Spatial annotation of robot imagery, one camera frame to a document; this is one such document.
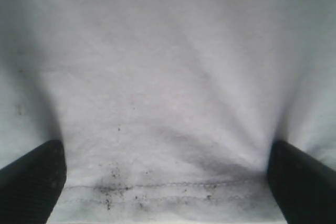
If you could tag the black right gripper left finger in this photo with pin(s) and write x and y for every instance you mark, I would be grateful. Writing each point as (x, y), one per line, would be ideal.
(32, 185)

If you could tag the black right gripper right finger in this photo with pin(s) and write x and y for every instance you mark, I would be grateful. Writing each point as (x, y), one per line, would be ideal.
(303, 188)

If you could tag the white t-shirt red lettering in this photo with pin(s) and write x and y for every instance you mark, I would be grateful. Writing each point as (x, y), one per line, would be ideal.
(167, 108)

